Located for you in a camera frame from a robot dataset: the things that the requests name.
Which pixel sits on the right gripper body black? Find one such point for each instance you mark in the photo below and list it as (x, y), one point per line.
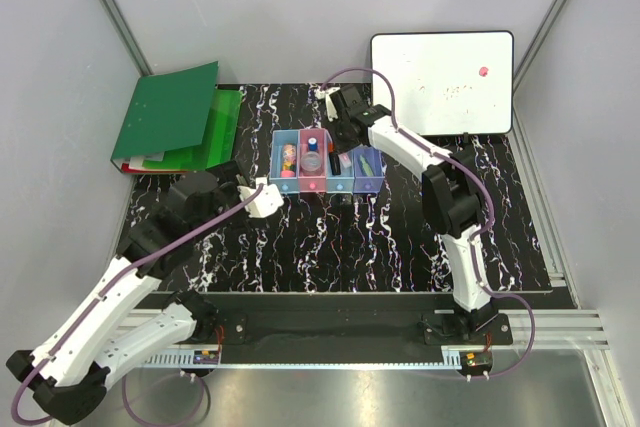
(340, 136)

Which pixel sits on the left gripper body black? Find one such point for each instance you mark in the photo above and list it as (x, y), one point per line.
(229, 196)

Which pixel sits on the pink purple pen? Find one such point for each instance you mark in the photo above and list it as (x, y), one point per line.
(345, 160)

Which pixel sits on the orange cap black marker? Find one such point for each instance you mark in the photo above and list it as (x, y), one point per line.
(334, 161)

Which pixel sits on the green stapler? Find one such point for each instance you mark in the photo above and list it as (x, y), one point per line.
(365, 166)

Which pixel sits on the pink plastic drawer box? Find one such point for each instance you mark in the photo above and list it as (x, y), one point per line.
(312, 183)

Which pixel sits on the blue white glue bottle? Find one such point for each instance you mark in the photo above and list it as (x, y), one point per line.
(312, 144)

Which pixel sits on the purple plastic drawer box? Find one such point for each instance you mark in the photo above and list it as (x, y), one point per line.
(363, 184)

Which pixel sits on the round clear plastic container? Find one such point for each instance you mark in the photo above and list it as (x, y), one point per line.
(311, 163)

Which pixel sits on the pink crayon tube case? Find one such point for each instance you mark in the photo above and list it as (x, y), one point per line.
(288, 161)

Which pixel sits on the white whiteboard black frame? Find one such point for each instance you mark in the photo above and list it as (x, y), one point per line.
(432, 81)

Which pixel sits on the light blue end drawer box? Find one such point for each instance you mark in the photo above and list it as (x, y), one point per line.
(286, 186)

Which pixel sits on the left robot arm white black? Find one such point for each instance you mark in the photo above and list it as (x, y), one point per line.
(71, 373)

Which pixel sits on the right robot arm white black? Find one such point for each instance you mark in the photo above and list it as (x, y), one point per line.
(452, 201)

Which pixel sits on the green transparent plastic folder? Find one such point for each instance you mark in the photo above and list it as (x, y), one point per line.
(220, 131)

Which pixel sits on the red folder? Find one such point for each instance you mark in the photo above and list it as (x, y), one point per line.
(134, 165)

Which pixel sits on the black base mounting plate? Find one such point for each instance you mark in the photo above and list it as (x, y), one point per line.
(384, 330)

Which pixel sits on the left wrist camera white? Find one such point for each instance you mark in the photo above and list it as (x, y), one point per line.
(262, 200)

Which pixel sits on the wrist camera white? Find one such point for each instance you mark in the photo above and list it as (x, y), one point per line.
(262, 200)
(331, 100)

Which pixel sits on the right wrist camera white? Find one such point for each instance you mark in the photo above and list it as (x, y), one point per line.
(331, 100)

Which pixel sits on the green ring binder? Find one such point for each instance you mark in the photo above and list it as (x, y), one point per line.
(166, 112)

